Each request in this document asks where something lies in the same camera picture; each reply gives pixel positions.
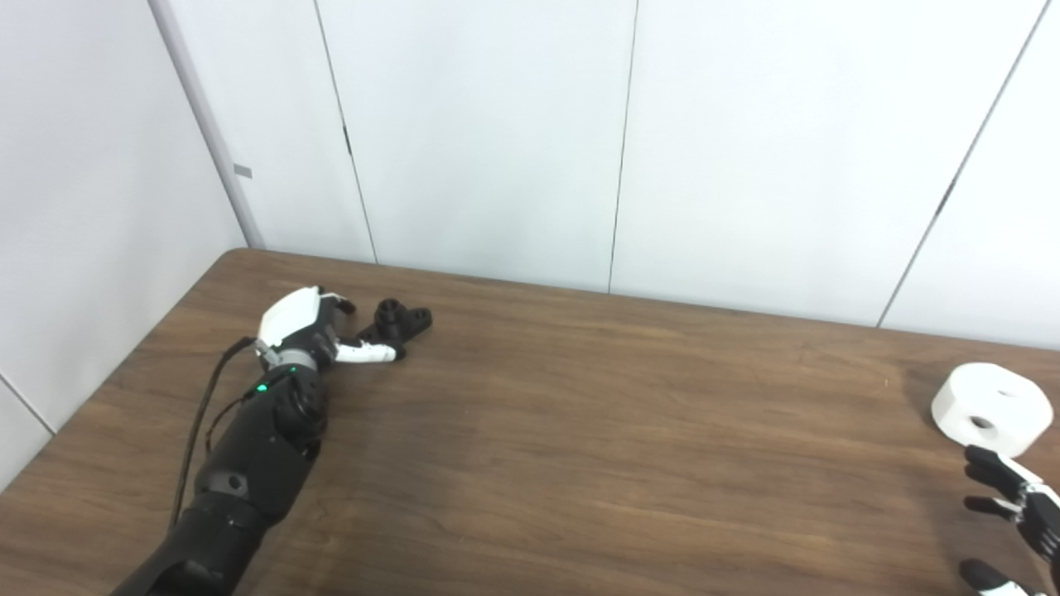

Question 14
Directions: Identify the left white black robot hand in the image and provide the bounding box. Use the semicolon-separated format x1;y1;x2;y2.
254;286;407;373

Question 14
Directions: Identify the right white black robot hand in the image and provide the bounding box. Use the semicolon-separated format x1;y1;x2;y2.
959;445;1060;596

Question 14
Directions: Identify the black flanged holder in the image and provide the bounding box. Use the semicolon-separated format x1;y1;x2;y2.
356;300;434;349

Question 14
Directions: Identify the round white piece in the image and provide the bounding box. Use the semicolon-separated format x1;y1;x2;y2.
931;363;1054;458

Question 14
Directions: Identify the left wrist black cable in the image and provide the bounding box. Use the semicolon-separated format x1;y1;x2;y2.
169;336;258;532

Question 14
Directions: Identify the grey wall corner trim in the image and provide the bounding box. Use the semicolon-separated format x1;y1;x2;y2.
149;0;267;251

